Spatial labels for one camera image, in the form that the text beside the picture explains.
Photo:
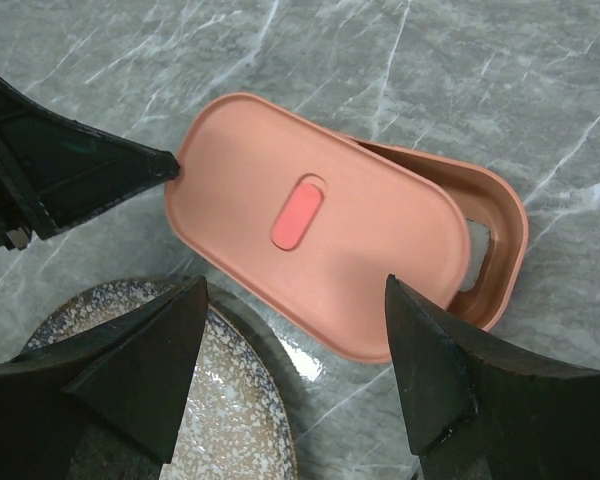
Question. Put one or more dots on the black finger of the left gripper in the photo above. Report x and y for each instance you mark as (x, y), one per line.
(56, 173)

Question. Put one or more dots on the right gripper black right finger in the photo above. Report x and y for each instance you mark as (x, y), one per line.
(478, 407)

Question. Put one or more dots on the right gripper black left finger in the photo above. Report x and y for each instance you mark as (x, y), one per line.
(106, 403)

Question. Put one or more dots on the orange lunch box lid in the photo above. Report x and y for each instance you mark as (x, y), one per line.
(311, 223)

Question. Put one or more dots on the orange lunch box base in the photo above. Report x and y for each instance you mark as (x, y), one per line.
(487, 199)

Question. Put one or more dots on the red topped sushi piece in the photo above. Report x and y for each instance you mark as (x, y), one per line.
(480, 236)

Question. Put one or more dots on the speckled round plate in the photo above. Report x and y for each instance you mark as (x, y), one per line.
(235, 425)

